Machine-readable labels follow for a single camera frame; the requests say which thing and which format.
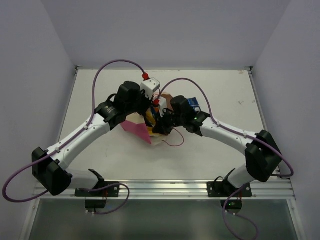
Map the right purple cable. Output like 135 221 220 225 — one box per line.
153 77 295 240

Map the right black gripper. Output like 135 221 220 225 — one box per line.
152 107 186 136

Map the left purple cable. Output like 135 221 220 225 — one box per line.
1 59 150 216

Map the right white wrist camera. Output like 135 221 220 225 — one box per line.
152 97 168 117

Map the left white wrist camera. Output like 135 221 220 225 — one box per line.
140 78 161 100

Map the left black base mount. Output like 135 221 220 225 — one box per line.
71 169 120 198

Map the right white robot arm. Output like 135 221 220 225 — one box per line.
152 95 282 197

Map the black controller box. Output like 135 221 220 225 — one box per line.
84 199 107 212
220 199 243 212

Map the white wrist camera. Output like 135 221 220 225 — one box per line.
152 97 168 117
140 78 161 100

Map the dark blue chips bag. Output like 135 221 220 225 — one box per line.
187 97 202 113

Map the right black controller box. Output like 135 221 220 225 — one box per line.
220 199 243 212

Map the yellow snack bar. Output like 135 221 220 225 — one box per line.
144 107 160 138

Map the purple cable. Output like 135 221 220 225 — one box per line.
153 77 295 240
1 59 150 216

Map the pink and cream paper bag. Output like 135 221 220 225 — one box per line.
120 92 185 147

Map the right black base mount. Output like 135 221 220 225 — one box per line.
206 176 253 198

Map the left black controller box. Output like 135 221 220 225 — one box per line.
84 199 107 212

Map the aluminium front rail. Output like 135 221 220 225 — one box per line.
31 178 293 200

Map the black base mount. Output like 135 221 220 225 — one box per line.
71 169 120 198
206 176 253 198

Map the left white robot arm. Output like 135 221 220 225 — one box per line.
31 78 160 197

